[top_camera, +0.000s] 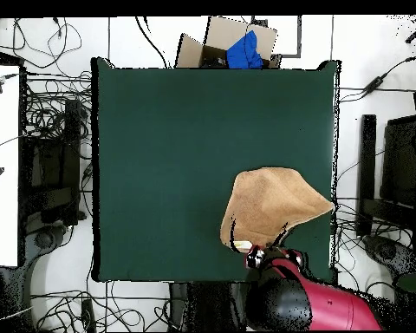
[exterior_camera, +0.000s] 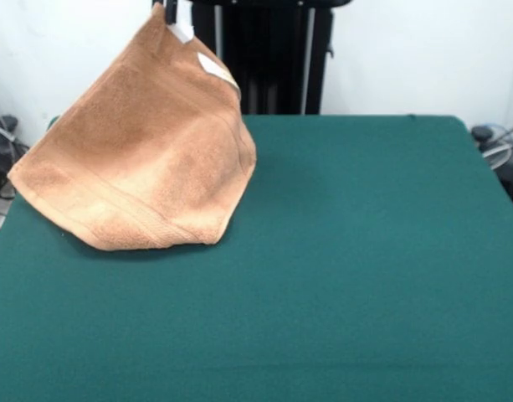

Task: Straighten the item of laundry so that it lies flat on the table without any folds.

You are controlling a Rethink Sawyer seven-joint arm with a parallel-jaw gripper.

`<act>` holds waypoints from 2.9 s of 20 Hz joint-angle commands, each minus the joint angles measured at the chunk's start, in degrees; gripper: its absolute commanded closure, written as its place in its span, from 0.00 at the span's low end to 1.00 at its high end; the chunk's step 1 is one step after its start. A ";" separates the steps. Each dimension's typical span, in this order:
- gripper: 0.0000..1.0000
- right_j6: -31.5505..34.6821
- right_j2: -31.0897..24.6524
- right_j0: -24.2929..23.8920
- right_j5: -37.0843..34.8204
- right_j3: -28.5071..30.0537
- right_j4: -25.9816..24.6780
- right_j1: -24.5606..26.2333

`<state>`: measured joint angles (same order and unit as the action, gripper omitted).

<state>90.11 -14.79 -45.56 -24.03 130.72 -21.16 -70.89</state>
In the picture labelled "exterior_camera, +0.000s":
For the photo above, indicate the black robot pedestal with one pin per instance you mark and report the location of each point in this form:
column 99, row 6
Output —
column 281, row 63

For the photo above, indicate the dark green table cloth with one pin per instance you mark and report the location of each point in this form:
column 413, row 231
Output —
column 323, row 272

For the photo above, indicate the black round base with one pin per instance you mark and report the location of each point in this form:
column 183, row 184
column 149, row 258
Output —
column 7, row 122
column 482, row 133

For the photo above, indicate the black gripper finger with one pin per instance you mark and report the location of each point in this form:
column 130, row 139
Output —
column 167, row 9
column 175, row 9

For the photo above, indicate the tan terry towel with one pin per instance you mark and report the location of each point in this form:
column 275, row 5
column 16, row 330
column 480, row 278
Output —
column 147, row 159

